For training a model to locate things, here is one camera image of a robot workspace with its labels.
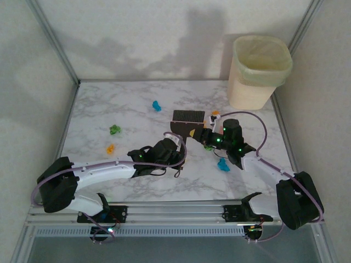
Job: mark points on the black hand brush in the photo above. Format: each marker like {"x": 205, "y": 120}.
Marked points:
{"x": 189, "y": 116}

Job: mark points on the pale green bin liner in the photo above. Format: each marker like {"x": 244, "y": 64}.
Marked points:
{"x": 282, "y": 68}

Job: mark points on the blue paper scrap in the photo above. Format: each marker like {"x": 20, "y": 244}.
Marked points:
{"x": 156, "y": 106}
{"x": 223, "y": 165}

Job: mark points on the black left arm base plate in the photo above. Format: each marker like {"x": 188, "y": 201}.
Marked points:
{"x": 120, "y": 212}

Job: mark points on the black controller board with LED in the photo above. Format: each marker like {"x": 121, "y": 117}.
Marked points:
{"x": 253, "y": 232}
{"x": 108, "y": 232}

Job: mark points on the aluminium mounting rail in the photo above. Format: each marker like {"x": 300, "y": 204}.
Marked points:
{"x": 175, "y": 213}

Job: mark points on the beige plastic waste bin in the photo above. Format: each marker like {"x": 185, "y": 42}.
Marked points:
{"x": 246, "y": 93}

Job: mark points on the aluminium frame corner post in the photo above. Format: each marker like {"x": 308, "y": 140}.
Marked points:
{"x": 303, "y": 27}
{"x": 51, "y": 38}

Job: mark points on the green paper scrap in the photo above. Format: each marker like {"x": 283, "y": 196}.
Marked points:
{"x": 114, "y": 129}
{"x": 207, "y": 148}

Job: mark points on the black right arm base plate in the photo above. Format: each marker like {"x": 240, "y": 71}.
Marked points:
{"x": 231, "y": 212}

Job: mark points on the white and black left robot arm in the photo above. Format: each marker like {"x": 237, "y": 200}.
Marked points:
{"x": 104, "y": 167}

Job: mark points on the orange paper scrap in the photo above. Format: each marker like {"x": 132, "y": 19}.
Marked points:
{"x": 110, "y": 149}
{"x": 215, "y": 112}

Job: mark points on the aluminium frame side rail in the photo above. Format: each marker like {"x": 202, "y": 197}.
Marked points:
{"x": 68, "y": 120}
{"x": 286, "y": 131}

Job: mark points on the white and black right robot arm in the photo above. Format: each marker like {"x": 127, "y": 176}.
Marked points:
{"x": 263, "y": 170}

